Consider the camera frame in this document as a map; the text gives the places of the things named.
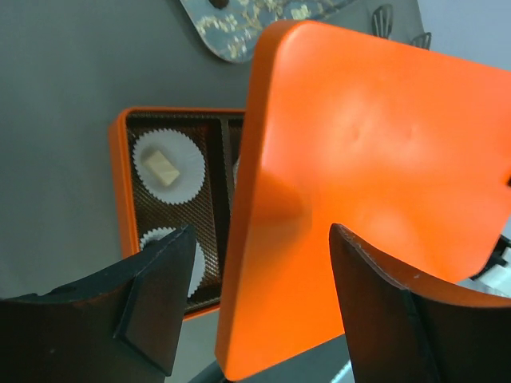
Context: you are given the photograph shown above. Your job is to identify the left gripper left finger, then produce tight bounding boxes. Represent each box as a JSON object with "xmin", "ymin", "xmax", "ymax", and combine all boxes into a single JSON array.
[{"xmin": 1, "ymin": 226, "xmax": 196, "ymax": 382}]

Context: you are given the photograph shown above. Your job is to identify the white paper cup back-left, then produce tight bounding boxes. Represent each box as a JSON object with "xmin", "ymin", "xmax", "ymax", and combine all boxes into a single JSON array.
[{"xmin": 131, "ymin": 128, "xmax": 205, "ymax": 205}]

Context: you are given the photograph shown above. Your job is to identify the small dark round chocolate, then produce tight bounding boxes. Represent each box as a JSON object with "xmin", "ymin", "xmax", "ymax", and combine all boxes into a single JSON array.
[{"xmin": 209, "ymin": 0, "xmax": 229, "ymax": 10}]

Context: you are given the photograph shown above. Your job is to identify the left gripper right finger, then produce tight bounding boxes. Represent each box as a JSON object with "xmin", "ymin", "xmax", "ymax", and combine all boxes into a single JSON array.
[{"xmin": 329, "ymin": 224, "xmax": 510, "ymax": 382}]

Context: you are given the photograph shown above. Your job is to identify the metal tongs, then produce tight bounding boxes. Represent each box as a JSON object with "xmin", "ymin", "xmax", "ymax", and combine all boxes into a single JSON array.
[{"xmin": 370, "ymin": 3, "xmax": 432, "ymax": 50}]

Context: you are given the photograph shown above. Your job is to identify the white paper cup front-left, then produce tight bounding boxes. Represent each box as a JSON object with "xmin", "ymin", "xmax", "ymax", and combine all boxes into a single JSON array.
[{"xmin": 140, "ymin": 227, "xmax": 206, "ymax": 298}]

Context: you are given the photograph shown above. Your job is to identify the floral blue tray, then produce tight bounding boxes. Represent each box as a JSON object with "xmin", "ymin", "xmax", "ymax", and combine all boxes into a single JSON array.
[{"xmin": 181, "ymin": 0, "xmax": 352, "ymax": 64}]

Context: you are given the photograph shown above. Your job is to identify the white square chocolate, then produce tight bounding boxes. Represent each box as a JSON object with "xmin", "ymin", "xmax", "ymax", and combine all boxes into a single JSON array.
[{"xmin": 143, "ymin": 151, "xmax": 180, "ymax": 187}]

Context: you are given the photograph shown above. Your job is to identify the orange chocolate box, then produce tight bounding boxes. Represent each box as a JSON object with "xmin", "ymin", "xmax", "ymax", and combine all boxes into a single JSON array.
[{"xmin": 109, "ymin": 106, "xmax": 244, "ymax": 320}]

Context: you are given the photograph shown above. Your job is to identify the orange box lid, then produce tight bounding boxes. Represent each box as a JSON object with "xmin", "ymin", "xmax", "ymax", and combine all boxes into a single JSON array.
[{"xmin": 216, "ymin": 21, "xmax": 510, "ymax": 381}]

